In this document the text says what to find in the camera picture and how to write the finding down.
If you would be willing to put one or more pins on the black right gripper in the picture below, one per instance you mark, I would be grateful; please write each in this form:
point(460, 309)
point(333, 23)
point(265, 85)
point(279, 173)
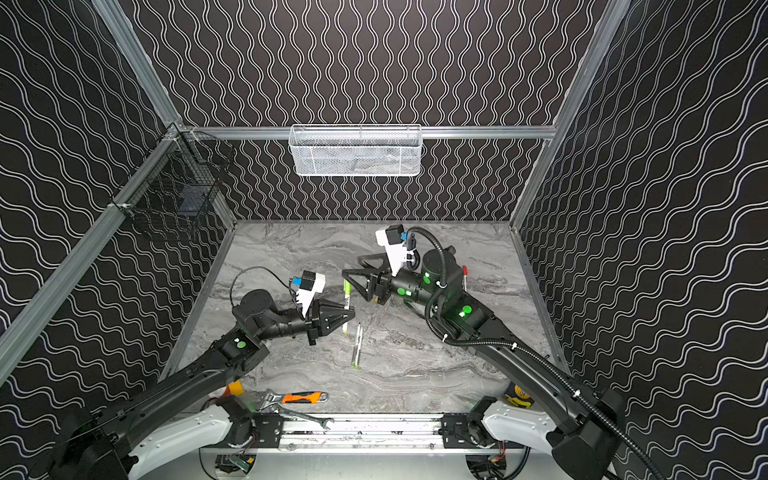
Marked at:
point(381, 288)

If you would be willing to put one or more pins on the steel combination spanner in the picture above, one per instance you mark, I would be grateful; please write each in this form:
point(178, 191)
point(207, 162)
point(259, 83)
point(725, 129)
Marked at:
point(275, 408)

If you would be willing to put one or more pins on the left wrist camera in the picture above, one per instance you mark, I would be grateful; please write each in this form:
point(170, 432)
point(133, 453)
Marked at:
point(306, 287)

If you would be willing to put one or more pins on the yellow tape measure block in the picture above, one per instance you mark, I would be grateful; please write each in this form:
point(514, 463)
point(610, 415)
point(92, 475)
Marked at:
point(235, 388)

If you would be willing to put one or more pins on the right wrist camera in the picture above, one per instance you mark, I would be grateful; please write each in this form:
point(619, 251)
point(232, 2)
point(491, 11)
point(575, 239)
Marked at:
point(400, 251)

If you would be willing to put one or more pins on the white wire mesh basket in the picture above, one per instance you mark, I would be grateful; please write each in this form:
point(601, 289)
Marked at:
point(351, 150)

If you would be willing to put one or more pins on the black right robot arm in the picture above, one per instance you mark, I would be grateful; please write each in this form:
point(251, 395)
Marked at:
point(586, 429)

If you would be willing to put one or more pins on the black wire mesh basket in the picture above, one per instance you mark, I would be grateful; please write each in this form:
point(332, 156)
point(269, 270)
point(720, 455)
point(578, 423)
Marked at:
point(181, 197)

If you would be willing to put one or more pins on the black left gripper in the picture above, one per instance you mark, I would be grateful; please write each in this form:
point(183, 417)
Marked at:
point(312, 322)

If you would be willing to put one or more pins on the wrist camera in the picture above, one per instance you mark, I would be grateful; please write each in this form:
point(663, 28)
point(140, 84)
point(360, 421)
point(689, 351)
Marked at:
point(400, 251)
point(306, 287)

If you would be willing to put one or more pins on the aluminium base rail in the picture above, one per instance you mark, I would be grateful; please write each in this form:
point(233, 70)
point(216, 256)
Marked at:
point(352, 433)

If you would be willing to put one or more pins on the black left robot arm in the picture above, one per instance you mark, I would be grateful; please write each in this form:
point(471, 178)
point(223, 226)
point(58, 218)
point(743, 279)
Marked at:
point(134, 437)

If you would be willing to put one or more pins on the green white pen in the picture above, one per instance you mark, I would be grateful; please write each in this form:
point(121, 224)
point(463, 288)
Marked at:
point(357, 347)

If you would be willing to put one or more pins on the orange handled adjustable wrench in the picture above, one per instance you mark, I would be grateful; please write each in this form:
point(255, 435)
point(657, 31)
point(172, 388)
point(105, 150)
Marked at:
point(305, 397)

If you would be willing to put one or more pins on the yellow black tape measure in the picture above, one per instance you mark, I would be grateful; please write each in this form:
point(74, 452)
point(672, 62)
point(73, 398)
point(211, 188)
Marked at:
point(516, 396)

